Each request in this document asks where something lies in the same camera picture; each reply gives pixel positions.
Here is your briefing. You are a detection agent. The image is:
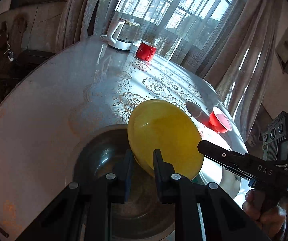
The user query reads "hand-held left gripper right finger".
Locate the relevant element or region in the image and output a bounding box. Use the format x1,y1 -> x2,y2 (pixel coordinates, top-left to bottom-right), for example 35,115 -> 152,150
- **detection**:
153,149 -> 270,241

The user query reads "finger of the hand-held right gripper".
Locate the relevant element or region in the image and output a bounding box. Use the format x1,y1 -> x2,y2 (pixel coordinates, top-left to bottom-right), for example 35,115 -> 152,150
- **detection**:
216,163 -> 252,181
197,141 -> 247,173

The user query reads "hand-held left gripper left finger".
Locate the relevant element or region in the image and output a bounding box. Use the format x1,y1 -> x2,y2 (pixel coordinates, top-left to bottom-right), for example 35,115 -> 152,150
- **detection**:
16,149 -> 134,241

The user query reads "white floral plate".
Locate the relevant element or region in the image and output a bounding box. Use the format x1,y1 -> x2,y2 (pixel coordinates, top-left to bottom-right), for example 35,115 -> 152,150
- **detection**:
196,164 -> 243,202

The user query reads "large stainless steel bowl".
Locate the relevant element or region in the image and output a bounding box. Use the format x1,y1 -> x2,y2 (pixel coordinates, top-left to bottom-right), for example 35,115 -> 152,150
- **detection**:
74,125 -> 179,240

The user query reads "yellow plastic bowl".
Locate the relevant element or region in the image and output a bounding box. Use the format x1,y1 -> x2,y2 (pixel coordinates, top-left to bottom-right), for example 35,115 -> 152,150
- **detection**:
127,99 -> 205,179

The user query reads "person's right hand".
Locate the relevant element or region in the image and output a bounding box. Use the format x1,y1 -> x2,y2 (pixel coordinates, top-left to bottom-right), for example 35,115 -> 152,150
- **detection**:
242,188 -> 288,239

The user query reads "red plastic bowl white rim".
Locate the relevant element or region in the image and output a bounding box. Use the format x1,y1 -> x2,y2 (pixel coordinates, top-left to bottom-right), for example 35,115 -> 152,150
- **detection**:
208,107 -> 233,134

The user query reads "white lace tablecloth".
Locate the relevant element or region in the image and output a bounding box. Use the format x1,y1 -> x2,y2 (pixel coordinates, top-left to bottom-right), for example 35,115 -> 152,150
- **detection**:
66,60 -> 236,137

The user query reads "beige patterned curtain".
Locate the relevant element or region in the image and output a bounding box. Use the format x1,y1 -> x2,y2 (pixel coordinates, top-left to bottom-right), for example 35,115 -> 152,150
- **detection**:
56,0 -> 125,54
204,0 -> 283,132

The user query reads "red mug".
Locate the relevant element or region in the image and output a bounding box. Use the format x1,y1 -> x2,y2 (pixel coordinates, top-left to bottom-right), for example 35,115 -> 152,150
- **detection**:
136,41 -> 157,61

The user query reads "sheer white curtain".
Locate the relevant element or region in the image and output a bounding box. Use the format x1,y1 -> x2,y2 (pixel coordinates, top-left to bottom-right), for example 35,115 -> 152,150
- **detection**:
112,0 -> 237,77

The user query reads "window grille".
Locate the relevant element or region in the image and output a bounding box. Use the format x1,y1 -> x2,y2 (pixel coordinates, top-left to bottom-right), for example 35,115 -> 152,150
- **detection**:
116,0 -> 246,32

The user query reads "wall picture frame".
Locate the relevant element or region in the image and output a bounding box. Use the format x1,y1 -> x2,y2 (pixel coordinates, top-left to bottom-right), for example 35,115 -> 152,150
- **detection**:
275,28 -> 288,75

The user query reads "glass kettle with white handle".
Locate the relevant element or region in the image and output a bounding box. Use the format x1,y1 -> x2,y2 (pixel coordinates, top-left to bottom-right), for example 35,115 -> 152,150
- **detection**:
101,18 -> 141,51

